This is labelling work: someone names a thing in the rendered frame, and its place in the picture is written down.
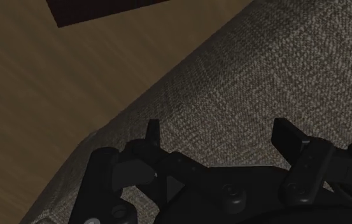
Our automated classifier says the grey fabric sofa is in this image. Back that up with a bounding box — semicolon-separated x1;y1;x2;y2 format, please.
18;0;352;224

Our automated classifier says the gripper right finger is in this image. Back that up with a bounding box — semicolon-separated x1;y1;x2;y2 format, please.
270;117;352;207

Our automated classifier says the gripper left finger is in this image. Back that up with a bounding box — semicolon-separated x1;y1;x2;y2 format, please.
69;118;208;224

